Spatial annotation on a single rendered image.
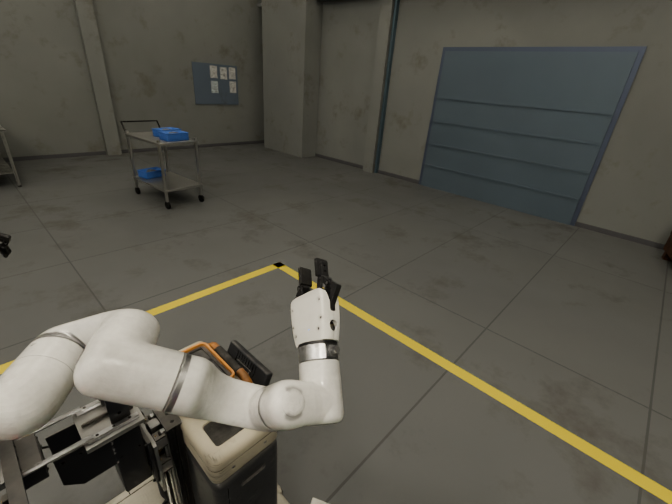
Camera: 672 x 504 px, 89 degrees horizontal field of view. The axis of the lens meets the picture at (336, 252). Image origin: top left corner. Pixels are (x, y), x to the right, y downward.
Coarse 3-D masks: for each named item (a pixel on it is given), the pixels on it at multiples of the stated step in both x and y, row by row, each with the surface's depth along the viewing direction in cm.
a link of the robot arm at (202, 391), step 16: (192, 368) 50; (208, 368) 52; (176, 384) 48; (192, 384) 49; (208, 384) 52; (224, 384) 59; (240, 384) 62; (256, 384) 64; (176, 400) 48; (192, 400) 48; (208, 400) 54; (224, 400) 58; (240, 400) 60; (256, 400) 58; (192, 416) 50; (208, 416) 55; (224, 416) 58; (240, 416) 59; (256, 416) 57
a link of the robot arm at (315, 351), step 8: (312, 344) 62; (320, 344) 62; (328, 344) 62; (336, 344) 64; (304, 352) 62; (312, 352) 61; (320, 352) 61; (328, 352) 62; (336, 352) 61; (304, 360) 61
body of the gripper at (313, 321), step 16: (320, 288) 65; (304, 304) 67; (320, 304) 64; (336, 304) 66; (304, 320) 66; (320, 320) 63; (336, 320) 64; (304, 336) 65; (320, 336) 62; (336, 336) 63
